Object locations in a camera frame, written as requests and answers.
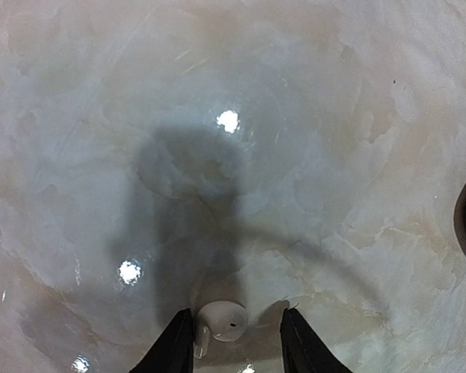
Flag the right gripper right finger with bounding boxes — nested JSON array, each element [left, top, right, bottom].
[[280, 308, 351, 373]]

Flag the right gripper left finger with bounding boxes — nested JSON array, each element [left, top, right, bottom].
[[130, 309, 194, 373]]

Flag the white earbud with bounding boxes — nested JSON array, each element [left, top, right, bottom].
[[193, 300, 249, 358]]

